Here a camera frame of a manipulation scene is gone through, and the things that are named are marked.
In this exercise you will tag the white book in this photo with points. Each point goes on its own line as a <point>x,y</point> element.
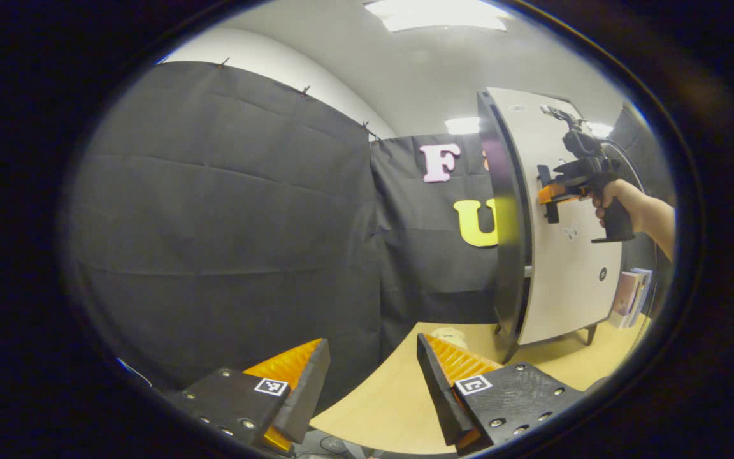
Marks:
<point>641,296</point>

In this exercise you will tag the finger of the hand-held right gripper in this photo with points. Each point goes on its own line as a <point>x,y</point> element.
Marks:
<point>561,192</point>

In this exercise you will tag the black backdrop cloth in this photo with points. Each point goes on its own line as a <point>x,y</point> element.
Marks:
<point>214,223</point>

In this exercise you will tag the blue-grey book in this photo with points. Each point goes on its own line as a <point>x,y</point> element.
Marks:
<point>648,284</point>

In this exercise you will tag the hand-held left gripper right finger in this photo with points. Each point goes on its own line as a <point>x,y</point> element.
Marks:
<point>440,395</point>

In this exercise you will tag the large ceiling light panel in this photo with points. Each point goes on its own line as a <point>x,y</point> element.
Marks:
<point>437,13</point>

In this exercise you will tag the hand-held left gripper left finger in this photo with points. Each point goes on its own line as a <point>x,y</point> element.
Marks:
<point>306,395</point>

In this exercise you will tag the grey cabinet door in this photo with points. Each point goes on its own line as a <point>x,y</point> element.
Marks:
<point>558,274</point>

